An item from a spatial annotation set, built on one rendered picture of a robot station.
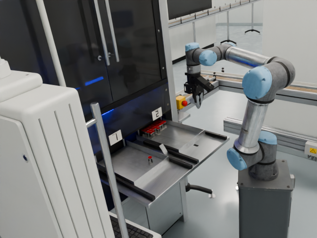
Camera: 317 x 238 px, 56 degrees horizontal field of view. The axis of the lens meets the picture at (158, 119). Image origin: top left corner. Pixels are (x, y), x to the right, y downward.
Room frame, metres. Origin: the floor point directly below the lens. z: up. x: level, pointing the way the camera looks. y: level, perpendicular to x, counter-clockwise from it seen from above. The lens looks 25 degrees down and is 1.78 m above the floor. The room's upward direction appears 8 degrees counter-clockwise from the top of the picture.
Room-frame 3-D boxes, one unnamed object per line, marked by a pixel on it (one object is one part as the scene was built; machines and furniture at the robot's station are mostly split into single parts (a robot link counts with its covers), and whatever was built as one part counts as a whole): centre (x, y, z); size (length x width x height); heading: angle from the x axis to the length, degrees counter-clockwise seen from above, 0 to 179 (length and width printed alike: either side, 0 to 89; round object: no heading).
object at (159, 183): (1.45, 0.01, 0.87); 0.70 x 0.48 x 0.02; 134
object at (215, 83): (2.18, -0.26, 0.92); 0.69 x 0.16 x 0.16; 134
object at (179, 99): (1.88, -0.15, 1.00); 0.08 x 0.07 x 0.07; 44
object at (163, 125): (1.69, 0.02, 0.90); 0.18 x 0.02 x 0.05; 135
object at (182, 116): (1.92, -0.14, 0.87); 0.14 x 0.13 x 0.02; 44
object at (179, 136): (1.61, -0.06, 0.90); 0.34 x 0.26 x 0.04; 45
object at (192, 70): (1.54, -0.22, 1.32); 0.08 x 0.08 x 0.05
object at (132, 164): (1.38, 0.18, 0.90); 0.34 x 0.26 x 0.04; 44
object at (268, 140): (1.26, -0.50, 0.96); 0.13 x 0.12 x 0.14; 116
